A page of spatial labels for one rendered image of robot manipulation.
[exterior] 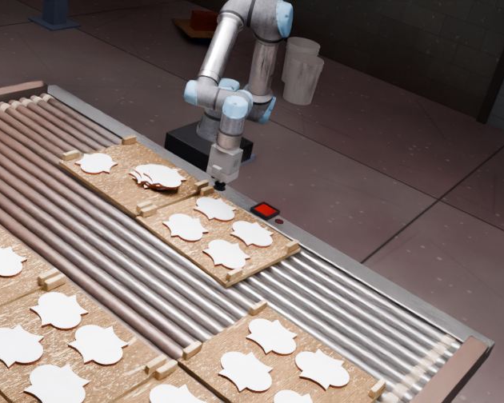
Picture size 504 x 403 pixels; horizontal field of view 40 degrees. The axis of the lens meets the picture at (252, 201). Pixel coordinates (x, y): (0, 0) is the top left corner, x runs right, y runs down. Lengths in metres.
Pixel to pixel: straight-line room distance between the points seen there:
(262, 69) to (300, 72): 3.27
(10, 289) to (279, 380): 0.74
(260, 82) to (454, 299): 1.93
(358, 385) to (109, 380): 0.62
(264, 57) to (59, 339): 1.29
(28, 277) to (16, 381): 0.38
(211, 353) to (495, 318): 2.48
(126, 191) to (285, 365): 0.89
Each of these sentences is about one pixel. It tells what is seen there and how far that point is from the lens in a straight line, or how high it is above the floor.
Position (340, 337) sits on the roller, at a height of 0.92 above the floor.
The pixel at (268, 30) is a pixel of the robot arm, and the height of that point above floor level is 1.47.
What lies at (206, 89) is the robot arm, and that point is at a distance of 2.27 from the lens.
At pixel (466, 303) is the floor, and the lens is 4.06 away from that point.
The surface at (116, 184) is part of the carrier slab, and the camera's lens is 2.42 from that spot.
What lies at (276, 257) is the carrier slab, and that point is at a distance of 2.19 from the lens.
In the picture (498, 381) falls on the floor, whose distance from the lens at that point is 3.63.
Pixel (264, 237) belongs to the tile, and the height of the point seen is 0.95.
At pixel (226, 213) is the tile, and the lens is 2.33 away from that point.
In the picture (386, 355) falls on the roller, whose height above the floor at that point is 0.91.
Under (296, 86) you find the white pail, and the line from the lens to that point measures 5.92.
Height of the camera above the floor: 2.15
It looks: 30 degrees down
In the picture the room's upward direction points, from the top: 13 degrees clockwise
